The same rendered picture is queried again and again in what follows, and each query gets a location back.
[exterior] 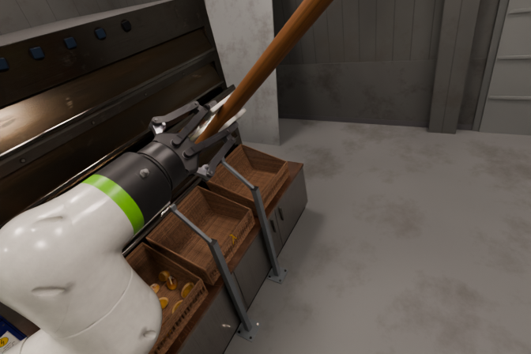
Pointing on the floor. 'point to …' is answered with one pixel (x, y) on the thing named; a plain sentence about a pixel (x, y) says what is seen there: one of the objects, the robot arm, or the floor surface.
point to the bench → (243, 273)
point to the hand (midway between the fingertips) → (225, 113)
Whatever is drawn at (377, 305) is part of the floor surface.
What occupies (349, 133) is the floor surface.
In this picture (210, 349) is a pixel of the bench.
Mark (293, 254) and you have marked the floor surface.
